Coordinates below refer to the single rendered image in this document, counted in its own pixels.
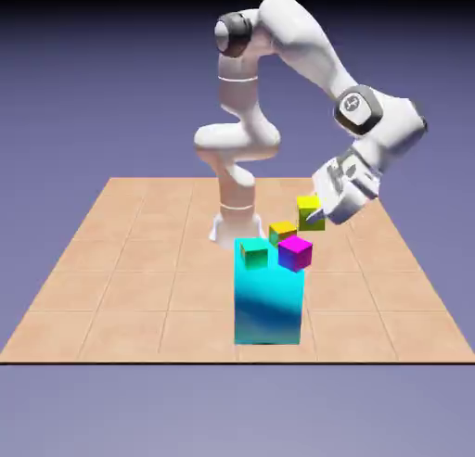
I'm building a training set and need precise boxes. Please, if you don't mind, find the large cyan box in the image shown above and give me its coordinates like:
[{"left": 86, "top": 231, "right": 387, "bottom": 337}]
[{"left": 234, "top": 236, "right": 306, "bottom": 346}]

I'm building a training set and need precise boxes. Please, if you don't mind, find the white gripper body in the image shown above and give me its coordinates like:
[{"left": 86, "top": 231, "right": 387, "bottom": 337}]
[{"left": 312, "top": 159, "right": 380, "bottom": 226}]

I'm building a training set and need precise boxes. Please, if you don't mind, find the small magenta cube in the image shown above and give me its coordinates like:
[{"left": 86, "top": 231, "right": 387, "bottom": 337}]
[{"left": 277, "top": 235, "right": 314, "bottom": 273}]

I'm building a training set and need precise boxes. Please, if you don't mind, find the small yellow cube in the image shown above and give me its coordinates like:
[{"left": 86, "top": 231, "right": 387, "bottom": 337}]
[{"left": 296, "top": 195, "right": 327, "bottom": 233}]

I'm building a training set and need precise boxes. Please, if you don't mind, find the small orange cube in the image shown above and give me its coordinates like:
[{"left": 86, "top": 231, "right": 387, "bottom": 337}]
[{"left": 268, "top": 221, "right": 299, "bottom": 248}]

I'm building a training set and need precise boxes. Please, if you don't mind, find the small green cube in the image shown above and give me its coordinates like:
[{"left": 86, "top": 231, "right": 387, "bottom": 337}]
[{"left": 239, "top": 241, "right": 269, "bottom": 272}]

